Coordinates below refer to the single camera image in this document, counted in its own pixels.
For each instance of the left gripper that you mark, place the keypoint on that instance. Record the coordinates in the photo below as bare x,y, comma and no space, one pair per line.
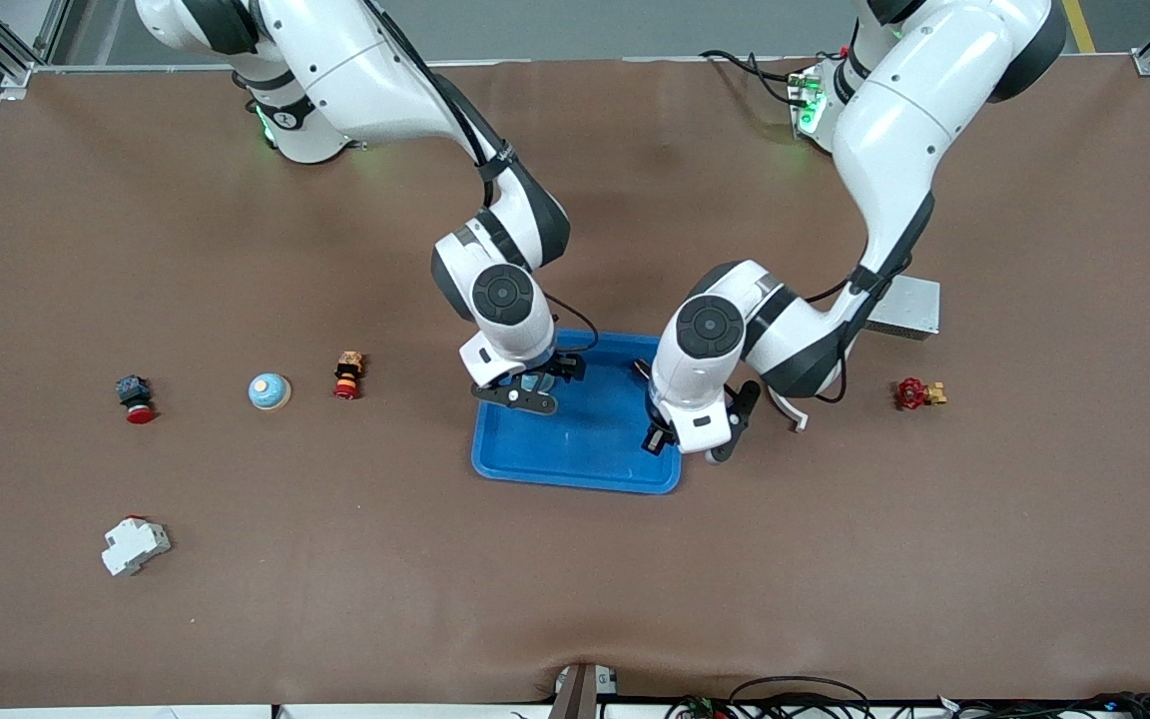
655,436

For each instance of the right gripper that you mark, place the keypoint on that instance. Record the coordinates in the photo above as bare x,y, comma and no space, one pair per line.
565,366

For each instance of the blue desk bell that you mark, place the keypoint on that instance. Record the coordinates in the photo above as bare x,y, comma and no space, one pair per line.
269,391
535,382

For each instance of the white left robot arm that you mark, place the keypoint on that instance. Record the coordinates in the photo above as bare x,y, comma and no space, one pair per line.
710,327

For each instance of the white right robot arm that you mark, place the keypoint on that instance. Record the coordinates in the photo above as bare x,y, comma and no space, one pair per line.
503,293

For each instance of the blue plastic tray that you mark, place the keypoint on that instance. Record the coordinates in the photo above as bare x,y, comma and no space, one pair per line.
585,449

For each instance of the white curved plastic arc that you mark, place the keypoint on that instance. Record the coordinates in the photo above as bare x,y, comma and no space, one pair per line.
795,419

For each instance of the orange emergency stop button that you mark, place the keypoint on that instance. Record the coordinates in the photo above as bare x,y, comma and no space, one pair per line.
347,374

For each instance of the brown table cover sheet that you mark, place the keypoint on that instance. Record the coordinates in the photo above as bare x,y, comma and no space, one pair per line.
575,579

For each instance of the grey metal box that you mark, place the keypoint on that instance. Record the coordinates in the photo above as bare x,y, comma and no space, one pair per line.
912,310

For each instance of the silver base connector box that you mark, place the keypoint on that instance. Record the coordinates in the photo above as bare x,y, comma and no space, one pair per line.
808,105

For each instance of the red mushroom push button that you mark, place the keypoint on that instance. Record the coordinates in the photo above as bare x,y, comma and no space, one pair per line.
136,397

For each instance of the white circuit breaker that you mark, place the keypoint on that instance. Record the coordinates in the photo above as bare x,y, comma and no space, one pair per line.
134,547

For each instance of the grey table edge mount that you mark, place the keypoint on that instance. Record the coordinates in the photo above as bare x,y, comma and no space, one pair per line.
580,691

